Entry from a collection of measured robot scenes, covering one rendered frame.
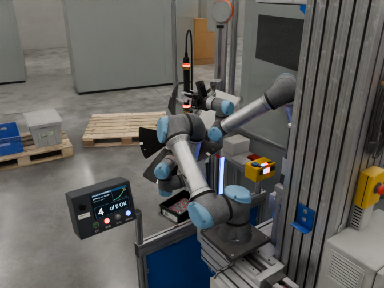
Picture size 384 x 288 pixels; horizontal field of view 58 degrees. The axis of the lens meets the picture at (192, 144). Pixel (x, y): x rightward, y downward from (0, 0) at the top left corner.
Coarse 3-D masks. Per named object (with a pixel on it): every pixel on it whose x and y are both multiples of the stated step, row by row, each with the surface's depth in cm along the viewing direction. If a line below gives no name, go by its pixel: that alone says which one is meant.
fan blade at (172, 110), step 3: (177, 87) 234; (174, 90) 238; (174, 93) 236; (174, 96) 235; (171, 99) 241; (174, 99) 233; (171, 102) 240; (174, 102) 232; (168, 105) 250; (171, 105) 241; (174, 105) 231; (168, 108) 251; (171, 108) 242; (174, 108) 231; (171, 111) 243; (174, 111) 230; (174, 114) 229
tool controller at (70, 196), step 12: (108, 180) 159; (120, 180) 156; (72, 192) 149; (84, 192) 146; (96, 192) 146; (108, 192) 149; (120, 192) 152; (72, 204) 142; (84, 204) 144; (96, 204) 147; (108, 204) 150; (120, 204) 153; (132, 204) 156; (72, 216) 148; (84, 216) 144; (108, 216) 150; (132, 216) 157; (84, 228) 145; (96, 228) 148; (108, 228) 151
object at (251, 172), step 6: (252, 162) 210; (258, 162) 210; (264, 162) 210; (246, 168) 209; (252, 168) 204; (258, 168) 203; (264, 168) 205; (246, 174) 210; (252, 174) 206; (258, 174) 204; (264, 174) 207; (270, 174) 211; (252, 180) 207; (258, 180) 206
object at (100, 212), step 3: (96, 207) 147; (99, 207) 148; (102, 207) 148; (105, 207) 149; (96, 210) 147; (99, 210) 148; (102, 210) 149; (105, 210) 149; (96, 213) 147; (99, 213) 148; (102, 213) 149; (105, 213) 149; (96, 216) 147; (99, 216) 148; (102, 216) 149
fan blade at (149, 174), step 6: (162, 150) 219; (162, 156) 218; (156, 162) 218; (150, 168) 218; (174, 168) 217; (144, 174) 218; (150, 174) 217; (174, 174) 215; (150, 180) 216; (156, 180) 215
